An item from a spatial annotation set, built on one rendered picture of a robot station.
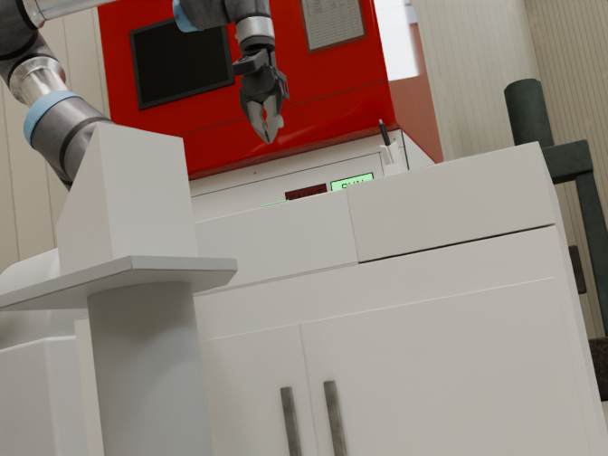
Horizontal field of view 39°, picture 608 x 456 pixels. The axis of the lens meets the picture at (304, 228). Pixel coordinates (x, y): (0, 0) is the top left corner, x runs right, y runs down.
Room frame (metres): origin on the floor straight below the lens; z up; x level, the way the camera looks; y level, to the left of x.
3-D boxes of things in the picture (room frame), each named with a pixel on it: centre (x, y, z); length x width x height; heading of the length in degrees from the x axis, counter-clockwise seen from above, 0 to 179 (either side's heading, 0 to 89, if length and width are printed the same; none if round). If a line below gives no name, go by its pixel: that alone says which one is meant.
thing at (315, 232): (1.66, 0.16, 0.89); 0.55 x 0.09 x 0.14; 72
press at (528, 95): (8.36, -2.43, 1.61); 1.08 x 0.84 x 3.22; 55
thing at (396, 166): (1.80, -0.21, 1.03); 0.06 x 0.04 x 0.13; 162
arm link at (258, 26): (1.63, 0.04, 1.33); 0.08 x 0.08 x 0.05
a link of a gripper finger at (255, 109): (1.64, 0.05, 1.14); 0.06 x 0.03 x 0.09; 162
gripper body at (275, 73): (1.64, 0.03, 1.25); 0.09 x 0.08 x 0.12; 162
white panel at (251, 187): (2.26, 0.10, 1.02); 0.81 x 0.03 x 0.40; 72
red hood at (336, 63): (2.55, 0.00, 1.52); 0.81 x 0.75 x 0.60; 72
